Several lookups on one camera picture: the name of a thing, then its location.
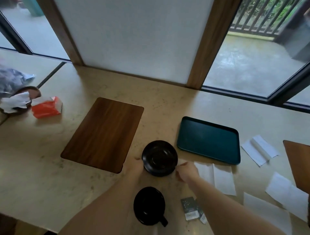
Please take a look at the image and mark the dark outdoor pillar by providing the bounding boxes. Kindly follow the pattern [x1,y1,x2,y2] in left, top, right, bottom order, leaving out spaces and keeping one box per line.
[275,0,310,62]

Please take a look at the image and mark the dark green tray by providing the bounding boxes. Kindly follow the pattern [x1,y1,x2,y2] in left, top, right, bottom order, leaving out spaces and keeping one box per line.
[176,116,241,166]

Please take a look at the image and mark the person's right hand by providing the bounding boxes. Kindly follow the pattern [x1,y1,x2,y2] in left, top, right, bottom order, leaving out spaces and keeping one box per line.
[175,161,200,182]

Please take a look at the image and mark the wooden balcony railing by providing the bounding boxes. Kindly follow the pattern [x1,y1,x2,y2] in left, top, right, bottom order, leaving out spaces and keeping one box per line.
[229,0,305,38]

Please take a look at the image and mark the dark window frame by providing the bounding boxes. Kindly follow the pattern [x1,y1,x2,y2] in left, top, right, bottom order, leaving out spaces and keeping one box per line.
[201,62,310,114]
[0,12,72,64]

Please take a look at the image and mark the person's right forearm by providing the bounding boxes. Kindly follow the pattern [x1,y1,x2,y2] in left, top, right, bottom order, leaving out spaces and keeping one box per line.
[189,174,287,235]

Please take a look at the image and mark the black cup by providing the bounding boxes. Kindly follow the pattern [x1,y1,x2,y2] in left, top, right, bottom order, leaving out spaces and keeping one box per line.
[133,186,169,228]

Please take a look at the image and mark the teal outdoor bin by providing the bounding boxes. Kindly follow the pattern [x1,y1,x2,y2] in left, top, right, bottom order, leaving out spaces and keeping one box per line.
[23,0,45,17]

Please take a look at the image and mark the person's left forearm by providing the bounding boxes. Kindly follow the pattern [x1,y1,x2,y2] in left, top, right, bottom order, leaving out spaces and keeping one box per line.
[58,169,160,235]

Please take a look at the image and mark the red tissue pack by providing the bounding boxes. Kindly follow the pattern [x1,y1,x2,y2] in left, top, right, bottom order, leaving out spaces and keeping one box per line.
[31,96,63,119]

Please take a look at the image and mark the grey plastic bag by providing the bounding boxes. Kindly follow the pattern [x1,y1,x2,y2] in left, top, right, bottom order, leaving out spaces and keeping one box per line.
[0,58,36,98]

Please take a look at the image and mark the brown wooden placemat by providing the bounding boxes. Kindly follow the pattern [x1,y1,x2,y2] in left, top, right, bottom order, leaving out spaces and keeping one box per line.
[283,140,310,194]
[60,97,145,174]

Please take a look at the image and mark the brown wooden dish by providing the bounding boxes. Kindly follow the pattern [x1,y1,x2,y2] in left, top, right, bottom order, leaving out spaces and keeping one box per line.
[0,86,42,116]

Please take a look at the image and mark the black saucer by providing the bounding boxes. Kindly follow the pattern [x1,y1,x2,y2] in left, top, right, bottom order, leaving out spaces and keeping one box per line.
[141,140,179,177]

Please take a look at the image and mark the wooden wall trim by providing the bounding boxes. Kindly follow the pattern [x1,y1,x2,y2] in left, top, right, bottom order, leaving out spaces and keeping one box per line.
[186,0,243,90]
[36,0,85,66]

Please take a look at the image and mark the person's left hand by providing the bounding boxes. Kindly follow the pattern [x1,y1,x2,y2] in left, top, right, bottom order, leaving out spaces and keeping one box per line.
[122,157,146,180]

